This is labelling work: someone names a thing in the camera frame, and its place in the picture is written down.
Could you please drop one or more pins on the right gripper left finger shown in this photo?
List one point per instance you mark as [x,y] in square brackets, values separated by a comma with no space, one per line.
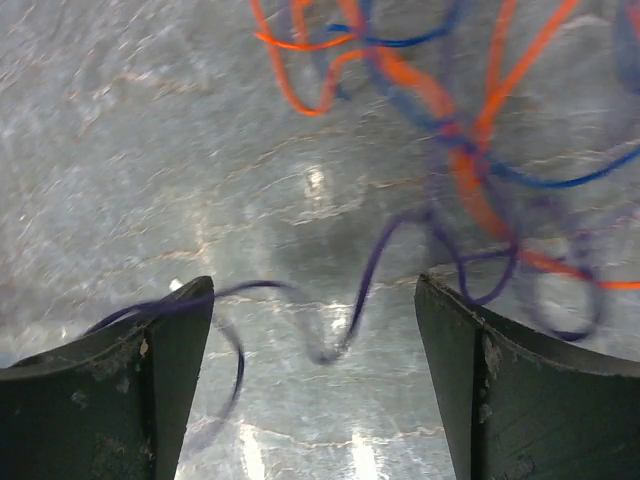
[113,404]

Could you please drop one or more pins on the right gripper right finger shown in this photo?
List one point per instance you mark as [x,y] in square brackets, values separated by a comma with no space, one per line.
[518,404]

